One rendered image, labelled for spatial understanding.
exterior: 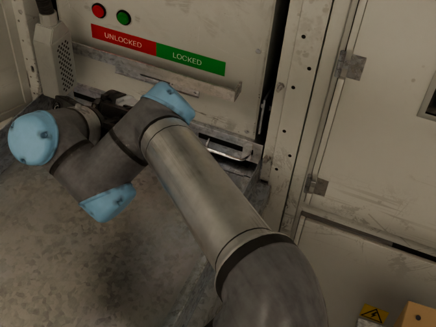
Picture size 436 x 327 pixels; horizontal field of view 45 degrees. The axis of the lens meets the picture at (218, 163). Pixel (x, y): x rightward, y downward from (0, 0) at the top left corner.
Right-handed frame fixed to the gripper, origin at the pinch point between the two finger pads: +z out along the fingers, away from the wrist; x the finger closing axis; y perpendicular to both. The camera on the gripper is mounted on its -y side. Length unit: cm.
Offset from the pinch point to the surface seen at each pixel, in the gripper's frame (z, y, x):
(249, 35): 4.9, 19.6, 21.0
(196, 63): 9.9, 8.7, 12.3
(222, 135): 16.9, 16.4, -2.2
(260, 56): 6.9, 22.4, 17.5
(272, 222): 23.6, 32.5, -20.3
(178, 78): 7.5, 6.5, 8.6
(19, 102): 16.8, -37.0, -10.3
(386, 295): 26, 63, -29
